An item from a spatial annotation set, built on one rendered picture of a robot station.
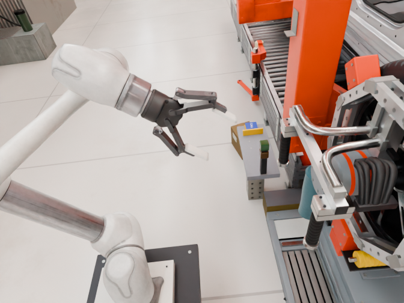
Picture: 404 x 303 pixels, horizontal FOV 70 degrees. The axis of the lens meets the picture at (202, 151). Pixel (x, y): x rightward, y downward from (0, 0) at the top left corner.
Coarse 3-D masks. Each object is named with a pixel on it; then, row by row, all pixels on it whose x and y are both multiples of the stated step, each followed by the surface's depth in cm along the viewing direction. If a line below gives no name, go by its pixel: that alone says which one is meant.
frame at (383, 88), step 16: (368, 80) 83; (384, 80) 79; (352, 96) 93; (368, 96) 91; (384, 96) 76; (400, 96) 76; (336, 112) 106; (352, 112) 104; (400, 112) 70; (336, 144) 114; (352, 224) 103; (368, 224) 102; (368, 240) 95; (384, 240) 93; (384, 256) 84; (400, 256) 77
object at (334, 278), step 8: (328, 224) 153; (320, 240) 150; (320, 248) 147; (328, 248) 147; (320, 256) 148; (328, 256) 144; (328, 264) 139; (328, 272) 139; (336, 272) 137; (336, 280) 135; (336, 288) 131; (344, 288) 132; (336, 296) 132; (344, 296) 129
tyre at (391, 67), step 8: (392, 64) 85; (400, 64) 81; (384, 72) 88; (392, 72) 85; (400, 72) 81; (400, 80) 81; (360, 104) 105; (352, 136) 114; (368, 216) 108; (376, 232) 103
